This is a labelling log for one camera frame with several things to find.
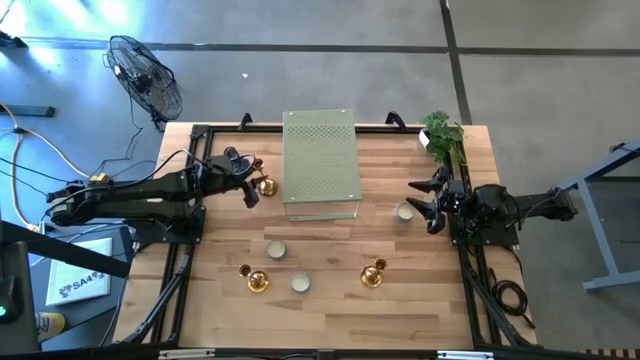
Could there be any green plant in white pot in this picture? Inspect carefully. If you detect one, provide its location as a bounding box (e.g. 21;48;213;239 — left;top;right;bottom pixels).
417;110;469;167

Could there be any black fan power cable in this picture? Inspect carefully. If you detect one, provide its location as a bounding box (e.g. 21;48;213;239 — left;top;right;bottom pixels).
89;94;159;179

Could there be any black floor fan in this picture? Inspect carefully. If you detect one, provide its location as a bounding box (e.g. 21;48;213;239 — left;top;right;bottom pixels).
102;34;184;132

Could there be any black floor bar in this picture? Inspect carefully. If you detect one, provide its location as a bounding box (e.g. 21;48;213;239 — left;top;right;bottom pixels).
0;104;56;119

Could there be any small round candle tin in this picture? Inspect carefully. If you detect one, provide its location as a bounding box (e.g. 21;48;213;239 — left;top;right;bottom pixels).
265;238;288;261
393;201;416;223
289;271;313;294

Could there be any gold candlestick holder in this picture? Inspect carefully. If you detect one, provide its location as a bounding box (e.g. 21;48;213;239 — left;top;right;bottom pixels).
237;263;272;294
359;257;389;290
252;158;280;198

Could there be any black device with indicator light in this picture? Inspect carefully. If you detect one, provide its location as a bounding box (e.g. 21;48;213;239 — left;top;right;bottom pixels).
0;242;41;356

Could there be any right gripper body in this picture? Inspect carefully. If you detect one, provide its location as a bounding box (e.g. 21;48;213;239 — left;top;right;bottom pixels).
427;167;474;235

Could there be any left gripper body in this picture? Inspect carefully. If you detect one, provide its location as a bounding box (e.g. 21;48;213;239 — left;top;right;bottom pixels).
218;146;262;210

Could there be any black coiled cable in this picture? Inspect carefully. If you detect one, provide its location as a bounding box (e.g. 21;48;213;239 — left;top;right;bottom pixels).
487;267;537;331

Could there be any green perforated metal shelf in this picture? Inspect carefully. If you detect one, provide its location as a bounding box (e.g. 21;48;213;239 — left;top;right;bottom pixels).
281;108;364;223

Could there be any yellow extension cord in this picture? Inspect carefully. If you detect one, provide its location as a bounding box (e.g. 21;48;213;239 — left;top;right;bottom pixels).
0;102;109;234

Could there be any blue-grey metal table frame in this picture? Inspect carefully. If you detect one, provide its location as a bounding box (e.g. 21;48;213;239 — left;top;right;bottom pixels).
552;139;640;294

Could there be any black aluminium table frame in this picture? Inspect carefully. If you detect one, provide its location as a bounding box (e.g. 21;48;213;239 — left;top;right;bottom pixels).
119;122;539;351

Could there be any white printed box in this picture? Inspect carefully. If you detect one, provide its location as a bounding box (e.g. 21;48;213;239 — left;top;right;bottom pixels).
44;237;114;307

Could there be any black desk beam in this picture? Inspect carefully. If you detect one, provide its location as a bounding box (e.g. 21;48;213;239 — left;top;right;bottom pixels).
0;219;132;279

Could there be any person's yellow shoe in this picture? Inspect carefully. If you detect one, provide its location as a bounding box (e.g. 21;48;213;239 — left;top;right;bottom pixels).
35;312;66;344

